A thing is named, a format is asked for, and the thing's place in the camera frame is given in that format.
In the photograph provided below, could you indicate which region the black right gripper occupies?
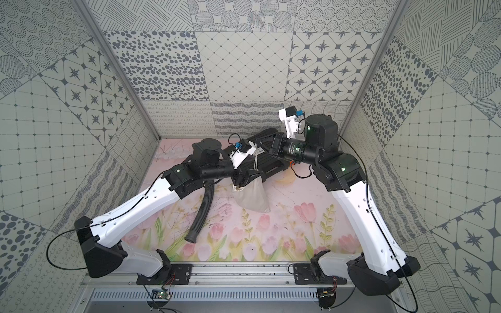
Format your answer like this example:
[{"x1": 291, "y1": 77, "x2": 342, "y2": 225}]
[{"x1": 256, "y1": 132, "x2": 320, "y2": 166}]

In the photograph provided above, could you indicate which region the beige cloth soil bag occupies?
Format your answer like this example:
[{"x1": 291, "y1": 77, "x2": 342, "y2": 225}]
[{"x1": 232, "y1": 177, "x2": 270, "y2": 213}]

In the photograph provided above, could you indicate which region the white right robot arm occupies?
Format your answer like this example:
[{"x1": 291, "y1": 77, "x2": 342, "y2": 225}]
[{"x1": 261, "y1": 107, "x2": 420, "y2": 296}]

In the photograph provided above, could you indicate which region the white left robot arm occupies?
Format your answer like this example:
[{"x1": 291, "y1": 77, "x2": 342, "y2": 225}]
[{"x1": 74, "y1": 138, "x2": 257, "y2": 283}]

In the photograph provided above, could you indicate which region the black plastic tool case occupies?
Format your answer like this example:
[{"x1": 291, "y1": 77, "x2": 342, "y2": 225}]
[{"x1": 232, "y1": 128, "x2": 289, "y2": 188}]

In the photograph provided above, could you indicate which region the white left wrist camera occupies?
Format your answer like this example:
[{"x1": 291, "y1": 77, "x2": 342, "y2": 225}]
[{"x1": 230, "y1": 140, "x2": 264, "y2": 170}]

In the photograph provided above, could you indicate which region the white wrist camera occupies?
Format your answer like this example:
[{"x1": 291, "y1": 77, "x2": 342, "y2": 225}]
[
  {"x1": 279, "y1": 106, "x2": 304, "y2": 139},
  {"x1": 230, "y1": 140, "x2": 264, "y2": 170}
]

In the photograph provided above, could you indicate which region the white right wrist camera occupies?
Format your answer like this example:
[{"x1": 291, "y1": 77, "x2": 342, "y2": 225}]
[{"x1": 279, "y1": 106, "x2": 304, "y2": 139}]

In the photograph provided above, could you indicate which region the black corrugated hose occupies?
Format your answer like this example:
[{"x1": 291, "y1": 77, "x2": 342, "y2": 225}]
[{"x1": 184, "y1": 177, "x2": 216, "y2": 244}]

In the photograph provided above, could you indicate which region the aluminium mounting rail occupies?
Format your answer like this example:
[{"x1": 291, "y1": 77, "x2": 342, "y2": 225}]
[{"x1": 80, "y1": 261, "x2": 400, "y2": 290}]

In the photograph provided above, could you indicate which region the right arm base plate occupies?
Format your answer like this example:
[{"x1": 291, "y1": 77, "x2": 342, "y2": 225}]
[{"x1": 287, "y1": 263, "x2": 348, "y2": 285}]

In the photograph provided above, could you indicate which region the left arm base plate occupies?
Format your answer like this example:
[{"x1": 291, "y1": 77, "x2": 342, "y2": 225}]
[{"x1": 136, "y1": 263, "x2": 193, "y2": 286}]

